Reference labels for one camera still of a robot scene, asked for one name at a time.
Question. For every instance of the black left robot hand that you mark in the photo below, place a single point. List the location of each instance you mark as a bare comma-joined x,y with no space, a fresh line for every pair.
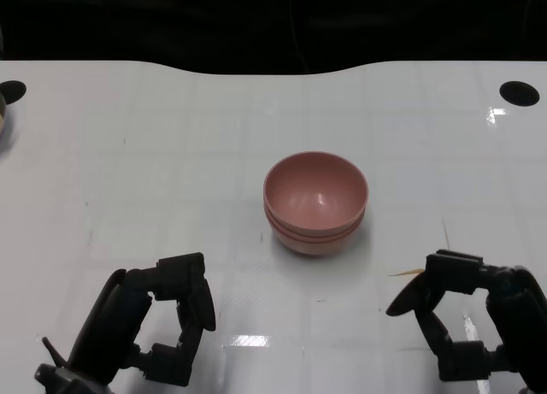
111,325

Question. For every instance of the thin wooden toothpick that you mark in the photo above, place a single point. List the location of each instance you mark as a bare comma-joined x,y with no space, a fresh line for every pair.
406,273

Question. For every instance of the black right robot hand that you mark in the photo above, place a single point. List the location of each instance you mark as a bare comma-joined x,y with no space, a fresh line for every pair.
530,325

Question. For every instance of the black table grommet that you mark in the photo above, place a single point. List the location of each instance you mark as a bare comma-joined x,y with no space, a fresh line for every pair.
519,93
13,90

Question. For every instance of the lilac dish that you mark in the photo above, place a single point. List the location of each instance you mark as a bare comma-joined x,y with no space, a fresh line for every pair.
2,116

